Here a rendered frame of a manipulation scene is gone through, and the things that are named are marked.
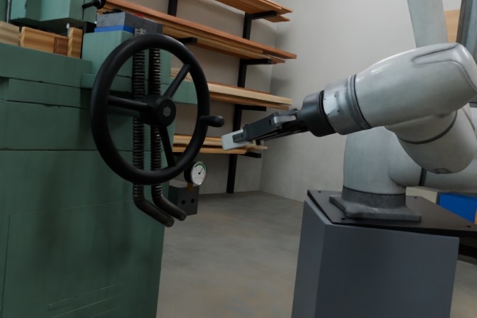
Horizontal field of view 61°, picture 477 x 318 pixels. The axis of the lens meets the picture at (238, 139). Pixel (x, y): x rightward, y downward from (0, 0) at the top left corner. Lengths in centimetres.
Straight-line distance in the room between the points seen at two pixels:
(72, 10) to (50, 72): 22
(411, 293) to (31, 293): 80
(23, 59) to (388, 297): 90
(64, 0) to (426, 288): 105
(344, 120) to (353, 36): 379
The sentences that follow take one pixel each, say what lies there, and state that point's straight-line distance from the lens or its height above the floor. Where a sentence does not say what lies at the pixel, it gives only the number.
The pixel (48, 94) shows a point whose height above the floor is 82.
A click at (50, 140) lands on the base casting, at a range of 88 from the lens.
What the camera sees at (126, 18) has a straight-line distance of 87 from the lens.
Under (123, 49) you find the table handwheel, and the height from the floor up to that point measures 91.
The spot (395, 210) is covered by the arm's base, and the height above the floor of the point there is 63.
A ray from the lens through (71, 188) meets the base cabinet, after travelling 92.
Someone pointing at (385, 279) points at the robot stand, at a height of 49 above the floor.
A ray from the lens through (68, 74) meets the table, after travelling 89.
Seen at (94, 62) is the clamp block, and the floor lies 90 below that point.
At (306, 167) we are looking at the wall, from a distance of 454.
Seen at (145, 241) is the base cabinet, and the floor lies 48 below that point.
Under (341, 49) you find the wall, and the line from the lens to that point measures 445.
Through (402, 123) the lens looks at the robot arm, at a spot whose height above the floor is 83.
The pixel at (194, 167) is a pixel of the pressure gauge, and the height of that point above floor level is 68.
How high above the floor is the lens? 80
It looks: 2 degrees down
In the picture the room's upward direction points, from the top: 6 degrees clockwise
